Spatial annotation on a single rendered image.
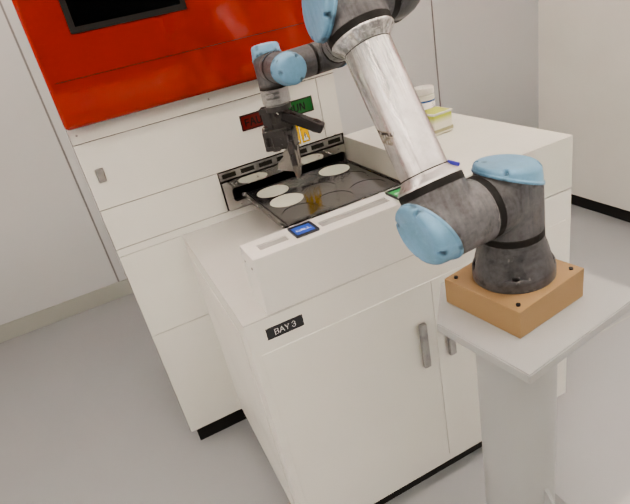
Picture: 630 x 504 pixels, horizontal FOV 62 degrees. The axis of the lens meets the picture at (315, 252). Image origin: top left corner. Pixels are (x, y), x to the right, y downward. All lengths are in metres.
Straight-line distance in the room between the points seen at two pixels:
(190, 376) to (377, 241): 0.98
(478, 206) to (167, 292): 1.15
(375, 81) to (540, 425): 0.77
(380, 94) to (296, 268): 0.43
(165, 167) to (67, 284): 1.81
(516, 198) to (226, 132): 0.99
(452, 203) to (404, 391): 0.73
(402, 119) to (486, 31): 3.24
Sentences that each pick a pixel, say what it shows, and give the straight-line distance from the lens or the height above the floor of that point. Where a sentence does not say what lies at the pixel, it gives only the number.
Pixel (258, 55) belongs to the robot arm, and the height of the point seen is 1.31.
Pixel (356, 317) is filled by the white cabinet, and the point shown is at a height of 0.72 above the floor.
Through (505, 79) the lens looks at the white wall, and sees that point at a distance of 4.28.
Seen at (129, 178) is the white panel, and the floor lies 1.04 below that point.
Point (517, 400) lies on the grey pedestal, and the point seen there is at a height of 0.62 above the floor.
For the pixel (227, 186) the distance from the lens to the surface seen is 1.69.
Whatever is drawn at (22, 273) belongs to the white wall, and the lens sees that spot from 3.32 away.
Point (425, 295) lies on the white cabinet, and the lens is 1.36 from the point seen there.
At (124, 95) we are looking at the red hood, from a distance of 1.55.
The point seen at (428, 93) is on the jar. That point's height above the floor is 1.04.
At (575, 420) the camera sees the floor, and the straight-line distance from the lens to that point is 2.03.
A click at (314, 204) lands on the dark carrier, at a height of 0.90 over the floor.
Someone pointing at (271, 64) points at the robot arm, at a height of 1.29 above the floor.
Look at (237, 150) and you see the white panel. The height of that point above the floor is 1.03.
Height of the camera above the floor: 1.44
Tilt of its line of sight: 27 degrees down
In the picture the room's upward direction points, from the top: 12 degrees counter-clockwise
